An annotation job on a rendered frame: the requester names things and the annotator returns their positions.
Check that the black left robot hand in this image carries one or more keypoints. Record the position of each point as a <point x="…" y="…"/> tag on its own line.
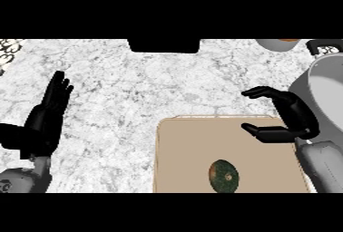
<point x="44" y="120"/>

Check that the large grey pot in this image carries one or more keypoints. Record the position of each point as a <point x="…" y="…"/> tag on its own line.
<point x="328" y="87"/>

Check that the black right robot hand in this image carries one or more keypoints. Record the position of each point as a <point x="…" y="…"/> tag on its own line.
<point x="293" y="114"/>

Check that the white patterned object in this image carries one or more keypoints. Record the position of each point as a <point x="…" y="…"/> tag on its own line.
<point x="9" y="50"/>

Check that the tan wooden tray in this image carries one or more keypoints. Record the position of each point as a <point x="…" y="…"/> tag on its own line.
<point x="192" y="157"/>

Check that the grey bowl with orange content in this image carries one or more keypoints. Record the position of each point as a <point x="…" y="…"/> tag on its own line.
<point x="278" y="43"/>

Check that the black appliance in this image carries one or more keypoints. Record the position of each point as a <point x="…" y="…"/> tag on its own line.
<point x="164" y="45"/>

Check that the dark green squash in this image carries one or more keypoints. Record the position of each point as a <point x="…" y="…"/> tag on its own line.
<point x="223" y="176"/>

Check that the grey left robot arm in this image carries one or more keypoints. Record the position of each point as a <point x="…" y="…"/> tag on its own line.
<point x="27" y="178"/>

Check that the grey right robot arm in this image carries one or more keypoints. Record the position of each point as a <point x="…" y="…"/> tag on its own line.
<point x="324" y="166"/>

